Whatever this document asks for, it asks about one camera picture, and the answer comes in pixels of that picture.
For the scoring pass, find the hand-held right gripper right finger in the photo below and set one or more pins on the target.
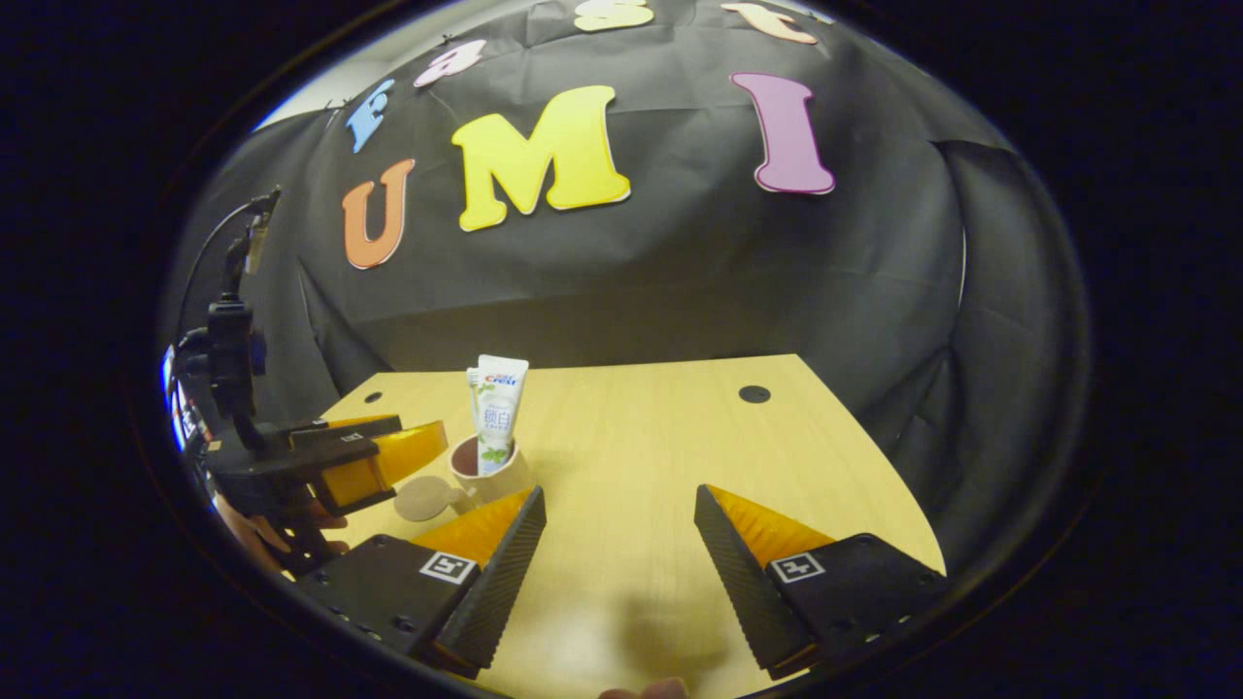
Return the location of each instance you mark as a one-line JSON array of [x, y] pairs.
[[748, 582]]

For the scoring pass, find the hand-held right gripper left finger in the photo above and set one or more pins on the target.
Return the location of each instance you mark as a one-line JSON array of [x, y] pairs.
[[486, 592]]

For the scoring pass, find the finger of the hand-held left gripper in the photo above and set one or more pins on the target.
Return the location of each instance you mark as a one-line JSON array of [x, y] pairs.
[[350, 434], [388, 466]]

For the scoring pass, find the brown round coaster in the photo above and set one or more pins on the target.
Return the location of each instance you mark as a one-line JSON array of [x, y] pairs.
[[419, 500]]

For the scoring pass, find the white toothpaste tube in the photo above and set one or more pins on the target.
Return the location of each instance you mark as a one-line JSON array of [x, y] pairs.
[[500, 408]]

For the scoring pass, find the wooden desktop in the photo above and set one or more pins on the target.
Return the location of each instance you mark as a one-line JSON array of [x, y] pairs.
[[631, 437]]

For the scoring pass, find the lit computer screen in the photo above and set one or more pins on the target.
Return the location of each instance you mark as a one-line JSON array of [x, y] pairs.
[[180, 408]]

